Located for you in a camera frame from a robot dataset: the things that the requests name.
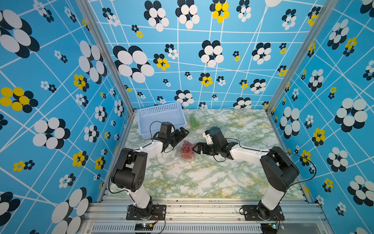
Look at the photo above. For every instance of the aluminium front rail frame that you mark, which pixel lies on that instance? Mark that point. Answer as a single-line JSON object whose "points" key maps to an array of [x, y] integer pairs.
{"points": [[205, 216]]}

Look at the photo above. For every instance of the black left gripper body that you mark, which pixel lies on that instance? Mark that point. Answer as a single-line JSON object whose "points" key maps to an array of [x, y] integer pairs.
{"points": [[173, 137]]}

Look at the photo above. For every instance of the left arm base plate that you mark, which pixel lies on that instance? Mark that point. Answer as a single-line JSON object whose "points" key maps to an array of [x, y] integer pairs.
{"points": [[156, 212]]}

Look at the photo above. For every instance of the red grape bunch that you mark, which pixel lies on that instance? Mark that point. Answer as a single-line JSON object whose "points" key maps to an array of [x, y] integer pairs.
{"points": [[186, 151]]}

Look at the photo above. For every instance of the black grape bunch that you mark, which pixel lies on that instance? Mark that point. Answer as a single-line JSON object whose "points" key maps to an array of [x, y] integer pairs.
{"points": [[213, 130]]}

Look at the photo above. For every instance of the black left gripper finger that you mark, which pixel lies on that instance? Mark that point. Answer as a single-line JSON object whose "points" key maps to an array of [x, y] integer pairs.
{"points": [[183, 132], [176, 140]]}

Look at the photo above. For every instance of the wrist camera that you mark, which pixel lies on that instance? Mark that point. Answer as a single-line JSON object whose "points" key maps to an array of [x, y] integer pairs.
{"points": [[222, 143], [166, 129]]}

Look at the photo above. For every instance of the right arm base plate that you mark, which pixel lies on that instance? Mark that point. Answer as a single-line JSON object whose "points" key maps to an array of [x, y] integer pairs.
{"points": [[260, 213]]}

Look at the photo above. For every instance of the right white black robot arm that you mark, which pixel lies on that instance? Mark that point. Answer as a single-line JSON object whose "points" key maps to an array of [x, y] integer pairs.
{"points": [[279, 169]]}

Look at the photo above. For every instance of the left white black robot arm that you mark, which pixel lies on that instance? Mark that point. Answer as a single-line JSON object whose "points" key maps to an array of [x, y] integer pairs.
{"points": [[129, 172]]}

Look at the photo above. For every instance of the light blue perforated plastic basket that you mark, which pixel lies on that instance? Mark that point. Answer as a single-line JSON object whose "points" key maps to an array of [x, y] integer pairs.
{"points": [[150, 119]]}

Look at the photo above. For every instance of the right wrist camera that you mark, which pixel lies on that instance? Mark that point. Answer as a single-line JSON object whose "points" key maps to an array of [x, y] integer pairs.
{"points": [[222, 143]]}

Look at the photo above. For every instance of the clear plastic clamshell container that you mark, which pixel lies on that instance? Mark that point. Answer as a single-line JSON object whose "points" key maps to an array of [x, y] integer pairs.
{"points": [[200, 119]]}

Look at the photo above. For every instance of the green grape bunch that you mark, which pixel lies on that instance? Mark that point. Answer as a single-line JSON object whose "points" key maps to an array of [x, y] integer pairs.
{"points": [[194, 121]]}

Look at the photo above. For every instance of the left green circuit board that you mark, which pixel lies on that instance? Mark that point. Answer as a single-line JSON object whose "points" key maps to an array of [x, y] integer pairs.
{"points": [[143, 228]]}

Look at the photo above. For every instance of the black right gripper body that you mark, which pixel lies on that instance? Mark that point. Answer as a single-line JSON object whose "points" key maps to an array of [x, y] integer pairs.
{"points": [[211, 149]]}

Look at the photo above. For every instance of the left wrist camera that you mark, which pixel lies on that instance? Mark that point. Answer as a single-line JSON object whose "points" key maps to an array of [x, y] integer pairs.
{"points": [[166, 129]]}

